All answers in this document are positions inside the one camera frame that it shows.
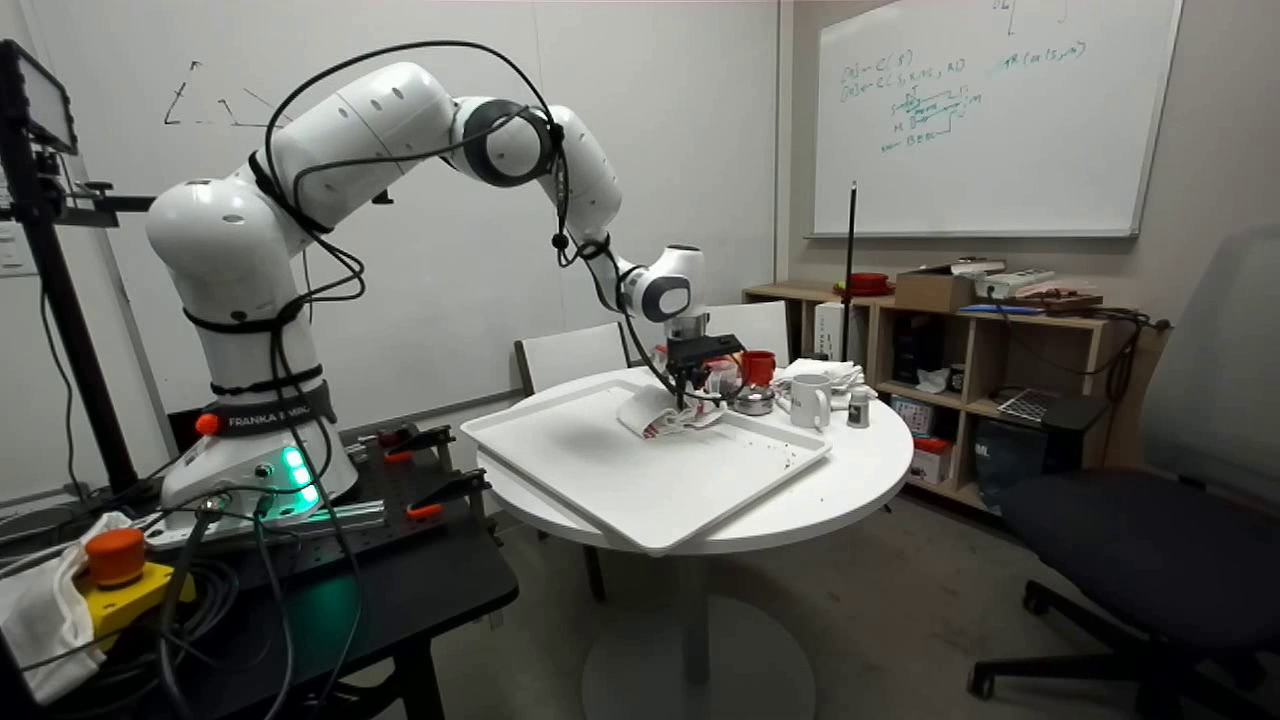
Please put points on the red container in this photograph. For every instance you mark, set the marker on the red container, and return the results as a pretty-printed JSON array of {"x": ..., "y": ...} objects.
[{"x": 871, "y": 280}]

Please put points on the black robot table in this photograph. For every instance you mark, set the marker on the black robot table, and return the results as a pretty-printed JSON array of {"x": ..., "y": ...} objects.
[{"x": 403, "y": 586}]

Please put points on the small black white object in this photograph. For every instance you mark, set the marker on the small black white object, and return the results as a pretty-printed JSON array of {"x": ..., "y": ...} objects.
[{"x": 858, "y": 409}]

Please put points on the white rag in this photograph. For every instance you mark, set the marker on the white rag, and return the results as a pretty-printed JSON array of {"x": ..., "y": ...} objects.
[{"x": 43, "y": 625}]

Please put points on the white folded cloth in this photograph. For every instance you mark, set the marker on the white folded cloth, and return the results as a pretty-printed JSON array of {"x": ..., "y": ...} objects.
[{"x": 825, "y": 372}]

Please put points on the red button yellow box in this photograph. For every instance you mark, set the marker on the red button yellow box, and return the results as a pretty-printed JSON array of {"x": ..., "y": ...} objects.
[{"x": 118, "y": 560}]

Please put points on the orange knob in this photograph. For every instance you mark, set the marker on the orange knob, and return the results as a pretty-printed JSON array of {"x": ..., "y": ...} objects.
[{"x": 210, "y": 424}]

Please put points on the clear glass cup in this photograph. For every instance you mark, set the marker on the clear glass cup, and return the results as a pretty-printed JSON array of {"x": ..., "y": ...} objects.
[{"x": 805, "y": 400}]

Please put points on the wooden shelf unit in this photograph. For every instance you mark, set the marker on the wooden shelf unit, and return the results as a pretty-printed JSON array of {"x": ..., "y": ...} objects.
[{"x": 987, "y": 352}]

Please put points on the thin black pole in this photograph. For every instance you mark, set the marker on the thin black pole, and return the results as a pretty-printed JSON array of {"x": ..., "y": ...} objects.
[{"x": 849, "y": 264}]

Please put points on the round white table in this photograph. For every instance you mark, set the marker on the round white table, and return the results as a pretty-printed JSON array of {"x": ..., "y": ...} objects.
[{"x": 865, "y": 465}]

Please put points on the grey back black office chair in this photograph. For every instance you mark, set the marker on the grey back black office chair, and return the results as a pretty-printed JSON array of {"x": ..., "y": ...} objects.
[{"x": 1146, "y": 545}]

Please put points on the white paper sign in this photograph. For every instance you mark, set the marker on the white paper sign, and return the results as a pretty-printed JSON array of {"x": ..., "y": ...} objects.
[{"x": 14, "y": 248}]

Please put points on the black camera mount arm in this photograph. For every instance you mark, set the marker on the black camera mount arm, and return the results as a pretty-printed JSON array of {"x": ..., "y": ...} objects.
[{"x": 121, "y": 205}]

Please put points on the red cup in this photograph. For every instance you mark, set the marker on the red cup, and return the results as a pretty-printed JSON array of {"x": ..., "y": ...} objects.
[{"x": 758, "y": 370}]

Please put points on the black flat device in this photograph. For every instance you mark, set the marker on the black flat device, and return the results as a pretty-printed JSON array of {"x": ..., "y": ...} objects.
[{"x": 1055, "y": 409}]

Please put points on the white chair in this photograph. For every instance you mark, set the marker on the white chair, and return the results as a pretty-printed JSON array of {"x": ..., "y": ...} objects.
[
  {"x": 575, "y": 356},
  {"x": 762, "y": 324}
]

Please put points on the stack of books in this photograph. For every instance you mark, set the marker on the stack of books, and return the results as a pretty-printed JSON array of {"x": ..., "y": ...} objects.
[{"x": 1033, "y": 284}]

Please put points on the small metal jar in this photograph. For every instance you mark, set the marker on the small metal jar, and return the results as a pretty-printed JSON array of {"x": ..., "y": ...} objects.
[{"x": 727, "y": 385}]

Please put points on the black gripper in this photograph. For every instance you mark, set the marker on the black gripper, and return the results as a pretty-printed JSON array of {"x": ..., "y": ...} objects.
[{"x": 700, "y": 352}]

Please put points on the red white box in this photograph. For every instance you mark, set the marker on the red white box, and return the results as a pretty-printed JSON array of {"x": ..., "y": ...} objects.
[{"x": 933, "y": 462}]

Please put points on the black orange clamp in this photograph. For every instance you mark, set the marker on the black orange clamp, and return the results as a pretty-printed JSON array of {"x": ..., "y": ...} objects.
[
  {"x": 406, "y": 444},
  {"x": 427, "y": 509}
]

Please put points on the round metal tin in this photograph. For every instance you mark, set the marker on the round metal tin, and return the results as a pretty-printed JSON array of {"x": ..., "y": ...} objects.
[{"x": 758, "y": 399}]

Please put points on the brown cardboard box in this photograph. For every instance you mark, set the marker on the brown cardboard box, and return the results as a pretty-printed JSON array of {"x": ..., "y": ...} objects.
[{"x": 931, "y": 291}]

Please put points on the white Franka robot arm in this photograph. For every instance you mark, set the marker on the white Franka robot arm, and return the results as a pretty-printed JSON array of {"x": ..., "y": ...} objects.
[{"x": 224, "y": 252}]

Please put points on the black storage bin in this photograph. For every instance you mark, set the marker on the black storage bin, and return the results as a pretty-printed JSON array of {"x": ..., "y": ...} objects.
[{"x": 1005, "y": 462}]

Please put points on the wall whiteboard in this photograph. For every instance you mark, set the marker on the wall whiteboard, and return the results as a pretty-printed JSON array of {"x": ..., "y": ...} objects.
[{"x": 987, "y": 147}]

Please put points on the black equipment stand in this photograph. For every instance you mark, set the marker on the black equipment stand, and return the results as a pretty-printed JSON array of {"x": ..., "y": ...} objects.
[{"x": 72, "y": 346}]

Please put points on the white rectangular tray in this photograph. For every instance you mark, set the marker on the white rectangular tray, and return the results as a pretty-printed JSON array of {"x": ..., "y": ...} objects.
[{"x": 643, "y": 473}]

